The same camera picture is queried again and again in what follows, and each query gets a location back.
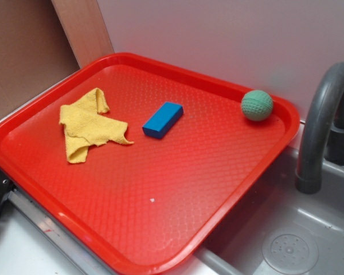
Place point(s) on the grey toy sink basin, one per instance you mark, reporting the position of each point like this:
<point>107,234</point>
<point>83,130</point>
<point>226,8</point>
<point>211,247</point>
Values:
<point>275,229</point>

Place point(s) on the grey toy faucet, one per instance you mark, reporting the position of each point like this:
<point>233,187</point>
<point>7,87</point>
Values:
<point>323,134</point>

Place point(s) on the wooden plank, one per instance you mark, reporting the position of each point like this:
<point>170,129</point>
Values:
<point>84,28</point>

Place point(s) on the yellow cloth rag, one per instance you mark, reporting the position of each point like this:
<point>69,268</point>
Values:
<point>85,126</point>

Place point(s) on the green dimpled ball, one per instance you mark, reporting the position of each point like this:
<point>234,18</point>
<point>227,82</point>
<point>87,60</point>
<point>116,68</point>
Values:
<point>257,105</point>

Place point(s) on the blue rectangular block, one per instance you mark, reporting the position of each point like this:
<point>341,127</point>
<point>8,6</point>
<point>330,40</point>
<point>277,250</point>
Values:
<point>159,124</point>

